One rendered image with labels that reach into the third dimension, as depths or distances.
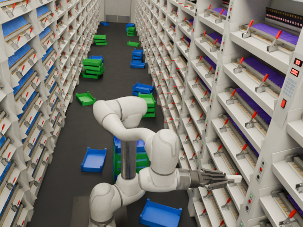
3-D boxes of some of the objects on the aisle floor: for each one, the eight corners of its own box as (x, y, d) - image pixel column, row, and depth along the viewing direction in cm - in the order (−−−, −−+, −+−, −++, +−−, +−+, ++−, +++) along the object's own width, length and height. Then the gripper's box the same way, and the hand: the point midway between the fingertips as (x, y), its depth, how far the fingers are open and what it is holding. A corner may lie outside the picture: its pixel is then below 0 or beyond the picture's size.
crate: (139, 223, 212) (139, 215, 208) (146, 204, 229) (147, 197, 226) (175, 234, 205) (176, 227, 202) (181, 215, 223) (181, 208, 219)
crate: (102, 172, 261) (102, 166, 257) (81, 171, 260) (80, 165, 256) (106, 154, 287) (106, 148, 283) (87, 152, 286) (87, 147, 283)
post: (217, 310, 161) (334, -6, 79) (212, 293, 169) (314, -8, 87) (248, 307, 163) (392, -1, 82) (242, 292, 172) (367, -3, 90)
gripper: (183, 175, 121) (233, 175, 124) (190, 197, 110) (245, 196, 113) (185, 162, 117) (237, 162, 121) (193, 183, 106) (249, 183, 109)
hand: (233, 179), depth 116 cm, fingers closed
